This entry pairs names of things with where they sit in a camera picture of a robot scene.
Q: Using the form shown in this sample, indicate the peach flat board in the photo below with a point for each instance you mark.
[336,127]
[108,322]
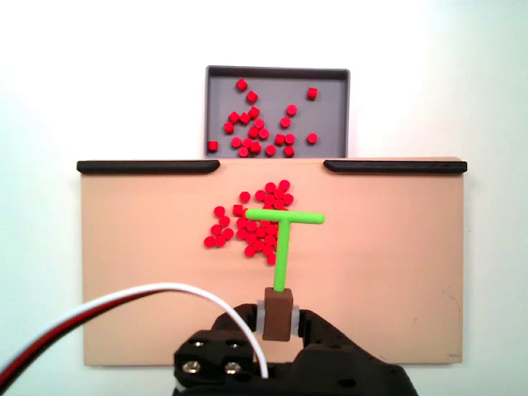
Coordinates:
[165,288]

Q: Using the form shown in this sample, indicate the black edge strip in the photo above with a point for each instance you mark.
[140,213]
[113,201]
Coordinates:
[392,167]
[144,167]

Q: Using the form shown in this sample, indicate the grey rectangular tray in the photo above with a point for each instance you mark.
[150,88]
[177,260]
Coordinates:
[326,119]

